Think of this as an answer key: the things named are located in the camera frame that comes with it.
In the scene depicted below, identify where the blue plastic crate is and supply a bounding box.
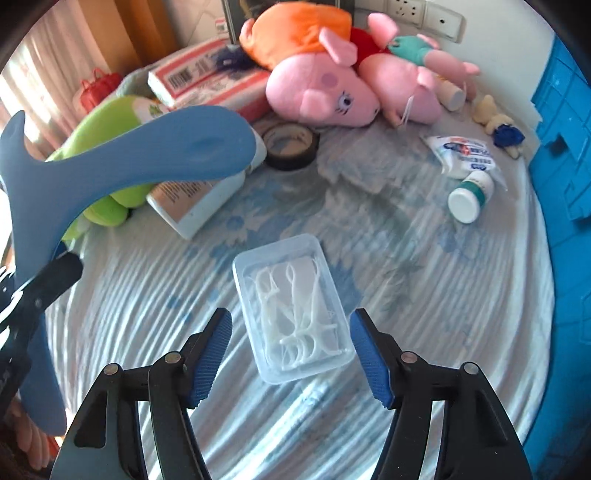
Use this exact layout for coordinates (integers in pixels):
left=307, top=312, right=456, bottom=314
left=522, top=37, right=591, bottom=480

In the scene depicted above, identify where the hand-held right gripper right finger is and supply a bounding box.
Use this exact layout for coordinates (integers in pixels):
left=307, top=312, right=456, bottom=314
left=348, top=308, right=534, bottom=480

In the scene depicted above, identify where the pink pig plush orange dress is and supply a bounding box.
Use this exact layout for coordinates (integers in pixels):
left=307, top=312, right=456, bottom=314
left=239, top=1, right=382, bottom=127

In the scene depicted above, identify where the white lotion bottle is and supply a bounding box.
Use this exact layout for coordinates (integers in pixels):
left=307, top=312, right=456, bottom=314
left=147, top=173, right=245, bottom=240

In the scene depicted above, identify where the small cream bear blue bow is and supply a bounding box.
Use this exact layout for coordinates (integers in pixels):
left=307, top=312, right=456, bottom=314
left=472, top=95, right=527, bottom=160

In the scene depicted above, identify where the person's left hand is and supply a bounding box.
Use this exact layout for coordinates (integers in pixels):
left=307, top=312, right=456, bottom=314
left=9, top=397, right=63, bottom=469

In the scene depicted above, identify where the brown wooden frame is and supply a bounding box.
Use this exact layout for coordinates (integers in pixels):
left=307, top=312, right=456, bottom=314
left=108, top=0, right=195, bottom=75

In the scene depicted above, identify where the white pill bottle green label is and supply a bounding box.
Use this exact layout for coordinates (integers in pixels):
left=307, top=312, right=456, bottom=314
left=448, top=171, right=496, bottom=224

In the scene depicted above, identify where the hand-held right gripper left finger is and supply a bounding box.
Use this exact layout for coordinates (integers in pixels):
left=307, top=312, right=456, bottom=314
left=50, top=307, right=234, bottom=480

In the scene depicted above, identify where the white power socket panel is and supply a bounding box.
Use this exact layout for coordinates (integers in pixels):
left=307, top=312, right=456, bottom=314
left=385, top=0, right=426, bottom=26

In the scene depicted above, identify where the red handbag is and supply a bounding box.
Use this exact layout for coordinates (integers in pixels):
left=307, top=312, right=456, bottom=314
left=79, top=68, right=124, bottom=109

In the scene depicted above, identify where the clear floss pick box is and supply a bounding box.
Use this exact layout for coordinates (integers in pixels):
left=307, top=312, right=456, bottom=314
left=232, top=234, right=357, bottom=385

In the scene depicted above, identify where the white round hole socket panel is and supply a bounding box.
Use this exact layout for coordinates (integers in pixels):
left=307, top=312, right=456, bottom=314
left=422, top=2, right=462, bottom=43

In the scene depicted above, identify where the pink mouse plush teal shirt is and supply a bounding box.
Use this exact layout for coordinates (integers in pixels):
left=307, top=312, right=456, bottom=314
left=358, top=13, right=482, bottom=127

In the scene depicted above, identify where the white printed pouch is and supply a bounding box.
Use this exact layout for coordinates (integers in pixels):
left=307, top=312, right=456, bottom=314
left=420, top=135, right=509, bottom=190

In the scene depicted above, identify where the black tape roll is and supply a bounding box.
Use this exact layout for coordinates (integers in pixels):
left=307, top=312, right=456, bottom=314
left=261, top=122, right=320, bottom=171

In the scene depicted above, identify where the sheer white curtain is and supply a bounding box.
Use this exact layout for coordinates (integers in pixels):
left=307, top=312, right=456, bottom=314
left=0, top=0, right=144, bottom=153

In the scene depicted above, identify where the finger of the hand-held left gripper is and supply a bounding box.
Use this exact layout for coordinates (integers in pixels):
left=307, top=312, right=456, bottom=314
left=7, top=251, right=85, bottom=330

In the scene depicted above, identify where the green frog plush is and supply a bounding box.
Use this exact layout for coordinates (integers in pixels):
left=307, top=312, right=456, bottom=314
left=46, top=95, right=174, bottom=241

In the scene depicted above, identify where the pink white tissue pack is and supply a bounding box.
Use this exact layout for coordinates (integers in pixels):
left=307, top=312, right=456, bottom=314
left=148, top=37, right=273, bottom=123

